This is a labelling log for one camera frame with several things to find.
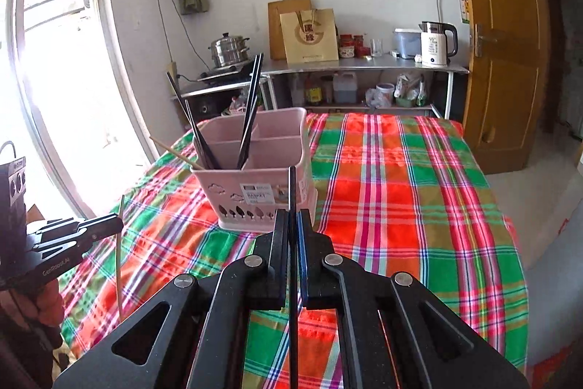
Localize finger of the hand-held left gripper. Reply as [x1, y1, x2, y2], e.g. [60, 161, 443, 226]
[28, 214, 125, 242]
[31, 227, 123, 268]

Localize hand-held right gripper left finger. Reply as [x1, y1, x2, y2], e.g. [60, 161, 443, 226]
[54, 209, 290, 389]

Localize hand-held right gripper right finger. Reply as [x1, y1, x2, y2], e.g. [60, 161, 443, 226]
[296, 209, 531, 389]

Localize pale wooden chopstick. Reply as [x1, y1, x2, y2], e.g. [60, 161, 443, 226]
[116, 194, 126, 319]
[149, 136, 203, 170]

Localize black chopstick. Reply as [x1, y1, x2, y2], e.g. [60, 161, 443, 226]
[237, 53, 261, 170]
[288, 166, 299, 378]
[240, 53, 265, 170]

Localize pink plastic utensil basket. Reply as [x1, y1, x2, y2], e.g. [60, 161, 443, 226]
[190, 107, 318, 231]

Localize silver metal chopstick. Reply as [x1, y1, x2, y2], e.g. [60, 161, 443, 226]
[184, 98, 207, 170]
[166, 71, 218, 170]

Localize person's left hand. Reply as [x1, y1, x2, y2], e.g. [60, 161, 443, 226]
[0, 277, 62, 342]

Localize plaid tablecloth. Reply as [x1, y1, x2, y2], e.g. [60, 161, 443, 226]
[59, 111, 529, 389]

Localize low cooker stand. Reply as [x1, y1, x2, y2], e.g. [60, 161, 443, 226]
[171, 79, 274, 131]

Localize dark sauce bottle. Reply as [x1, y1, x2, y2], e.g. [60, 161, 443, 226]
[304, 81, 323, 106]

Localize translucent plastic jug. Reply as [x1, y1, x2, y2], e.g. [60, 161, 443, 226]
[332, 71, 358, 105]

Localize white plastic tub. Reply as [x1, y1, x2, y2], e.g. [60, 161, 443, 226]
[376, 83, 396, 108]

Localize black induction cooker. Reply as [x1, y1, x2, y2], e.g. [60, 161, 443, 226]
[198, 65, 257, 84]

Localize plastic bag of greens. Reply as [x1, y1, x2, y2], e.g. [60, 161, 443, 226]
[394, 74, 430, 107]

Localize metal shelf table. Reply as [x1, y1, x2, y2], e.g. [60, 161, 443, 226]
[262, 54, 470, 121]

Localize steel steamer pot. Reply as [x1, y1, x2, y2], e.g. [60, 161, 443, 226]
[208, 32, 252, 68]

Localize tan paper gift bag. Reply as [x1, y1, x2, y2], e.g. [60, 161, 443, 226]
[279, 8, 340, 65]

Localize white electric kettle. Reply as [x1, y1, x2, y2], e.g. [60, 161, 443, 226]
[419, 21, 458, 67]

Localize wooden door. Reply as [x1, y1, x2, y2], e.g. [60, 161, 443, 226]
[449, 0, 554, 175]

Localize white window frame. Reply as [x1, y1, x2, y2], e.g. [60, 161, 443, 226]
[89, 0, 161, 164]

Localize black wall cable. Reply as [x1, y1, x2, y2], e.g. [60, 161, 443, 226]
[152, 0, 215, 76]

